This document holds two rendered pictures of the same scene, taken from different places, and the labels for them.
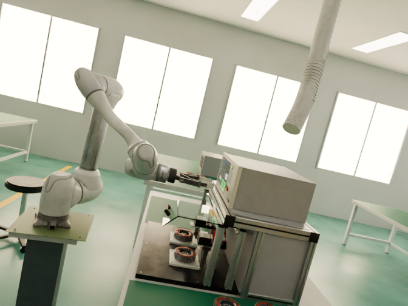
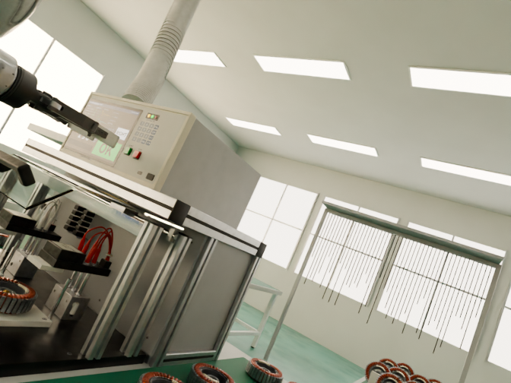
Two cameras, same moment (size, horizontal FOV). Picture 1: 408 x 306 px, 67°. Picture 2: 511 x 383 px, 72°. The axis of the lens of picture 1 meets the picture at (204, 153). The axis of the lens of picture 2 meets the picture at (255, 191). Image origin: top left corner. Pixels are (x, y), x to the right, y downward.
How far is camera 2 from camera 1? 0.89 m
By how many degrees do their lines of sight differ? 52
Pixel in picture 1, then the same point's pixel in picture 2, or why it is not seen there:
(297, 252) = (238, 272)
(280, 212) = (217, 210)
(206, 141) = not seen: outside the picture
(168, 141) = not seen: outside the picture
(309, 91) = (163, 64)
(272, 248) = (215, 267)
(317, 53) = (180, 21)
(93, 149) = not seen: outside the picture
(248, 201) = (185, 183)
